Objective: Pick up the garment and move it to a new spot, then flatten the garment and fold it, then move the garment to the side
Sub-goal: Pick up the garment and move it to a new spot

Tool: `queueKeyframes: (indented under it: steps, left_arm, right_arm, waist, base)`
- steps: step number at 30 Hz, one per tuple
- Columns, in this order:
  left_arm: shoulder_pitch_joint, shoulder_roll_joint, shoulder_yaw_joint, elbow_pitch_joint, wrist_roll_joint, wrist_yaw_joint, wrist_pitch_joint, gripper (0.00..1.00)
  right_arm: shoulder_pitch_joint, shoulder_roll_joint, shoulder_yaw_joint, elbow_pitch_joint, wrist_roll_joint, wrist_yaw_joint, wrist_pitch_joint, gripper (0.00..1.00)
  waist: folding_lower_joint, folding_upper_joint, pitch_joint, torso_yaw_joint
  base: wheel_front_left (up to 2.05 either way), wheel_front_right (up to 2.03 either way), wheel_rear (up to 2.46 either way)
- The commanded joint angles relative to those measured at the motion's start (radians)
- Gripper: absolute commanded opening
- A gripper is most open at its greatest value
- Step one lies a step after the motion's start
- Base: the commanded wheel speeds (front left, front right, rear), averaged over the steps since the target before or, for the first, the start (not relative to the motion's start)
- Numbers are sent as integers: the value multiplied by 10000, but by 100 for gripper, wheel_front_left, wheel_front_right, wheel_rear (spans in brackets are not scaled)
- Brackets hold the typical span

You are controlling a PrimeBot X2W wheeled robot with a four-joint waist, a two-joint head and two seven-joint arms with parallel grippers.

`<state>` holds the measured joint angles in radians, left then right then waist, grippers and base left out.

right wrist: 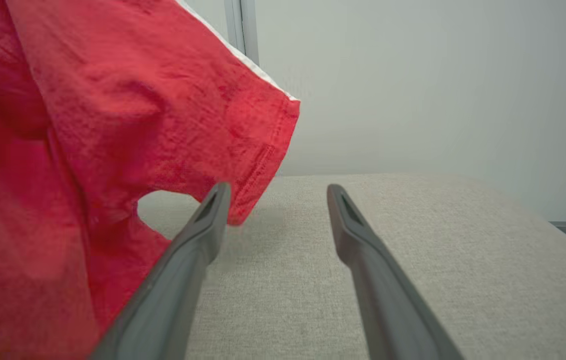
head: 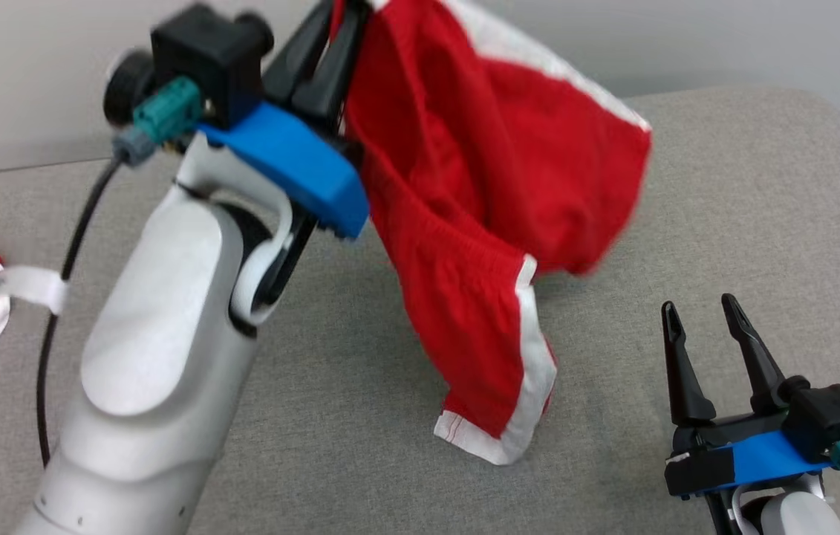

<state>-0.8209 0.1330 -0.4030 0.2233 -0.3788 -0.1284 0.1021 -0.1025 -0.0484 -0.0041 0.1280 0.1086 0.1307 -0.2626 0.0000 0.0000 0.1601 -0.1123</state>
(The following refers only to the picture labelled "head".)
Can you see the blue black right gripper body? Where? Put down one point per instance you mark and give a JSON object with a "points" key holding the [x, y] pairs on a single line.
{"points": [[746, 457]]}

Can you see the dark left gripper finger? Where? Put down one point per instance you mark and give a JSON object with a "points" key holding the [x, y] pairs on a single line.
{"points": [[301, 52], [334, 74]]}

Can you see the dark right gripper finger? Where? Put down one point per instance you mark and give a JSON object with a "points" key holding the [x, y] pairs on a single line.
{"points": [[683, 371], [757, 364]]}

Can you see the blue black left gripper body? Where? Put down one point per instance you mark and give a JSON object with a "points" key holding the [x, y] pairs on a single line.
{"points": [[293, 160]]}

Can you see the red shorts white trim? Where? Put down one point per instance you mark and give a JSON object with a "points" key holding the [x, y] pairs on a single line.
{"points": [[464, 186]]}

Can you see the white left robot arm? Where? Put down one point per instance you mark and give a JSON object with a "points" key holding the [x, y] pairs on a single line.
{"points": [[152, 334]]}

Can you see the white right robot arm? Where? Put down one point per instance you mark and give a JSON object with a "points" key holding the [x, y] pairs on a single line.
{"points": [[798, 516]]}

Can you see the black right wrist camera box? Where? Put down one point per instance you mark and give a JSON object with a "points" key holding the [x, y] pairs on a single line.
{"points": [[832, 416]]}

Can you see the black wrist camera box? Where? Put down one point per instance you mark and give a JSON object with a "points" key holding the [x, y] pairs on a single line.
{"points": [[204, 52], [832, 416]]}

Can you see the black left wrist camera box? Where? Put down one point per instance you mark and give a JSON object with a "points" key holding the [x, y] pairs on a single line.
{"points": [[204, 52]]}

